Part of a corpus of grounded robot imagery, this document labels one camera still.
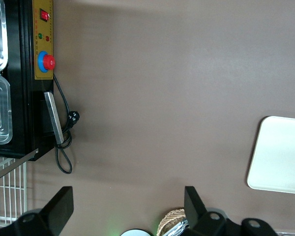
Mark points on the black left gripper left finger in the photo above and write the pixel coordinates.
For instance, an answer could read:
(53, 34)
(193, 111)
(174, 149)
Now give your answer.
(60, 211)

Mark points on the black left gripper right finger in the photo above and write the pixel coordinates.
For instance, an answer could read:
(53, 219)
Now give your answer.
(193, 209)

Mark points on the beige plastic tray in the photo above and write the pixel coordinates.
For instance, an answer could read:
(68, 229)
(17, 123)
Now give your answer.
(280, 155)

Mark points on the stack of foil trays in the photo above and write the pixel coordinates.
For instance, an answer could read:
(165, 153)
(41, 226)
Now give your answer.
(180, 228)

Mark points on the light wicker basket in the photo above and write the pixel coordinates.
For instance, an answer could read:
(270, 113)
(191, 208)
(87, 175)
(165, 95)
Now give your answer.
(168, 221)

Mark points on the black sealing machine yellow panel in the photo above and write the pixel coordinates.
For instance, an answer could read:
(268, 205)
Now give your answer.
(27, 98)

